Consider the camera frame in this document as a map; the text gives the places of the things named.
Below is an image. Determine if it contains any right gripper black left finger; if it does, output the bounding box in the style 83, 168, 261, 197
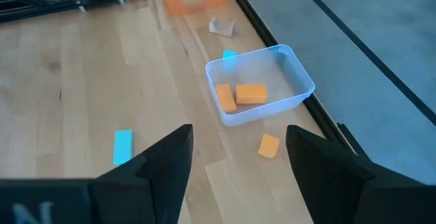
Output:
89, 124, 194, 224

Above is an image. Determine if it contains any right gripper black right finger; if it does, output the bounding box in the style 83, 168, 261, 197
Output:
285, 125, 436, 224

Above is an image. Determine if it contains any blue block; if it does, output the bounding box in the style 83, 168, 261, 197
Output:
113, 129, 134, 166

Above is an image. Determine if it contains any small orange cube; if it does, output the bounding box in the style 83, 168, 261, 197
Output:
258, 133, 281, 159

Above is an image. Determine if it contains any orange rectangular block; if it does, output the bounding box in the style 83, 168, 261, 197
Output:
235, 84, 268, 106

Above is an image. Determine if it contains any small teal triangular block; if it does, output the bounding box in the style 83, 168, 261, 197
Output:
223, 50, 238, 72

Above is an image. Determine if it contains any pale arch block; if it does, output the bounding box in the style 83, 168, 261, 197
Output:
208, 16, 236, 38

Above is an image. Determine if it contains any clear plastic bin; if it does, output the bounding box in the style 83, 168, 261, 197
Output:
205, 44, 316, 127

